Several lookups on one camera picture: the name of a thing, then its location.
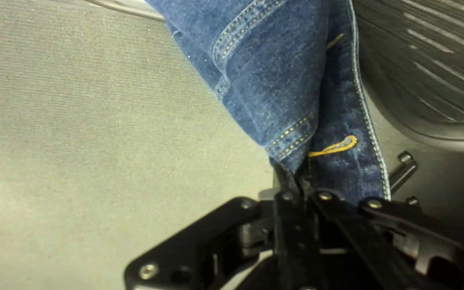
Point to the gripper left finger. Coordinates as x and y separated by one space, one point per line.
199 245

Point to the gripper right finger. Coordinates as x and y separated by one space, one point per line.
381 225

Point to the blue denim jacket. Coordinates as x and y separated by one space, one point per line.
280 80

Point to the black mesh office chair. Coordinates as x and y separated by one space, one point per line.
429 60

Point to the grey curved bar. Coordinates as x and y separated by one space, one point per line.
131 8

